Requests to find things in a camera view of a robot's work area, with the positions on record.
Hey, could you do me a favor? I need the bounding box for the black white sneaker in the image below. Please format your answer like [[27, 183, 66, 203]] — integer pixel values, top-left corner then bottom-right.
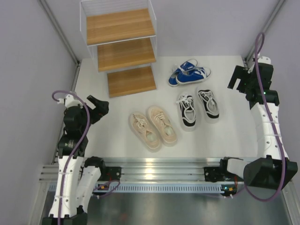
[[176, 92, 196, 131], [196, 87, 220, 123]]

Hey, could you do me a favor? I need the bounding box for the beige lace sneaker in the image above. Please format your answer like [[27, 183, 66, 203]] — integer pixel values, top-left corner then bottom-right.
[[147, 105, 177, 146], [128, 111, 161, 152]]

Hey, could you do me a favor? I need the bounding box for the blue canvas sneaker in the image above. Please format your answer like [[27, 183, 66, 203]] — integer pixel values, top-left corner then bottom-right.
[[176, 67, 211, 85], [168, 59, 198, 87]]

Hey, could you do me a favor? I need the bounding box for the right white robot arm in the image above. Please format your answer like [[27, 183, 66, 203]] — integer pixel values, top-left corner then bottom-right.
[[219, 56, 298, 190]]

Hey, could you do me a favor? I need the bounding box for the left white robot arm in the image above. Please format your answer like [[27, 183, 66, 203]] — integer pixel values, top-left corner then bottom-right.
[[42, 91, 109, 225]]

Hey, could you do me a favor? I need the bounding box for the wooden three-tier shoe shelf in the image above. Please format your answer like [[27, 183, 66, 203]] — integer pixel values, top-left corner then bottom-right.
[[80, 0, 157, 98]]

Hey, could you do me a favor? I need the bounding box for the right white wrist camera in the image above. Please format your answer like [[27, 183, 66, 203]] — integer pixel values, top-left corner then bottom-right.
[[248, 56, 271, 73]]

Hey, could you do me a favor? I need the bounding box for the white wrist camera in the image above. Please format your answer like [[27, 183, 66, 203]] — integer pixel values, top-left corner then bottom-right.
[[58, 94, 82, 108], [248, 56, 271, 73]]

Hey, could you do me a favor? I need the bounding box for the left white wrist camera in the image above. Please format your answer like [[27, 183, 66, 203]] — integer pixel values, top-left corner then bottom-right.
[[58, 94, 82, 108]]

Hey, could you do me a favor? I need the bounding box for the right aluminium frame post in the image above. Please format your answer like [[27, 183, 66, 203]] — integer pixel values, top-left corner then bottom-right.
[[242, 0, 286, 67]]

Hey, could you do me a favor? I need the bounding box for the aluminium frame post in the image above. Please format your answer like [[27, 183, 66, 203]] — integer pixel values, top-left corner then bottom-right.
[[242, 0, 286, 67], [37, 0, 82, 68]]

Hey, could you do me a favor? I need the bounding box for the aluminium mounting rail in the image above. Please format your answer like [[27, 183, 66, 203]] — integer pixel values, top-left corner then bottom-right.
[[38, 157, 256, 186]]

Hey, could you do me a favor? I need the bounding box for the slotted grey cable duct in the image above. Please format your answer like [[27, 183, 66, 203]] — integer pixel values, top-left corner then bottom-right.
[[48, 182, 225, 194]]

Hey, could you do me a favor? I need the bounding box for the left aluminium frame post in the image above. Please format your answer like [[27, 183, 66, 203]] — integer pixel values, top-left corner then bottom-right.
[[37, 0, 82, 68]]

